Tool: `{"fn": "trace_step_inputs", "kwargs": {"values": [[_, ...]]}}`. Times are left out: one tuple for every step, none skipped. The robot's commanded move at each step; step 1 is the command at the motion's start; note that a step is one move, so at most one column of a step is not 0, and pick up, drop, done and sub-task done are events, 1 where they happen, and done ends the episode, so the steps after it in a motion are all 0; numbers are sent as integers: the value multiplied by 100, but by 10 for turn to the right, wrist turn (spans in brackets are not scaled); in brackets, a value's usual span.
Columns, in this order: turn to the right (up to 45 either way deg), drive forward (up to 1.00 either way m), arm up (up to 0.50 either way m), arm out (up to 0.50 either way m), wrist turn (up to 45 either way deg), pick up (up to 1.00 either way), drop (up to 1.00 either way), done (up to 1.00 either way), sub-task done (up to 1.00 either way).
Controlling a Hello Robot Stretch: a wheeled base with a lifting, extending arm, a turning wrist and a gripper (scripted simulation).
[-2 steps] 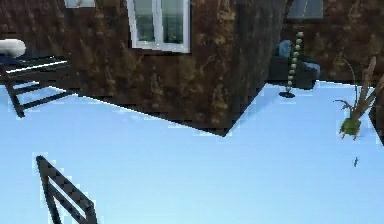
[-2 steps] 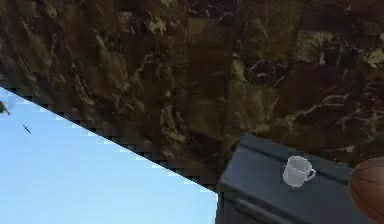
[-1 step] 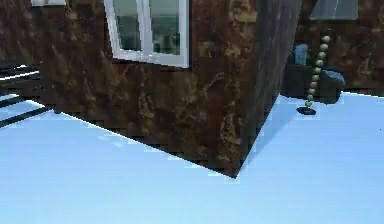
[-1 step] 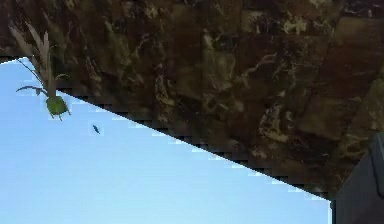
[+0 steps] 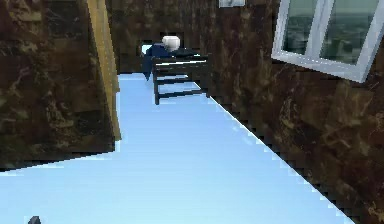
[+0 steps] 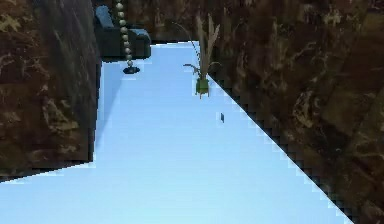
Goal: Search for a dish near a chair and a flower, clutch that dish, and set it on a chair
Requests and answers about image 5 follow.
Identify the white round pot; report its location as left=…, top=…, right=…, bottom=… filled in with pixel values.
left=161, top=35, right=181, bottom=52

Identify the dark blue cloth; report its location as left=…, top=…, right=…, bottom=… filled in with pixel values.
left=141, top=44, right=198, bottom=82

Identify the white framed wall picture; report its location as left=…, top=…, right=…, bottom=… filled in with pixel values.
left=218, top=0, right=246, bottom=8

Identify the tan wooden door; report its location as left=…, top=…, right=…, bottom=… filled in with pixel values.
left=86, top=0, right=122, bottom=142

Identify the white framed window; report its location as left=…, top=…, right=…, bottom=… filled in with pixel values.
left=271, top=0, right=384, bottom=84

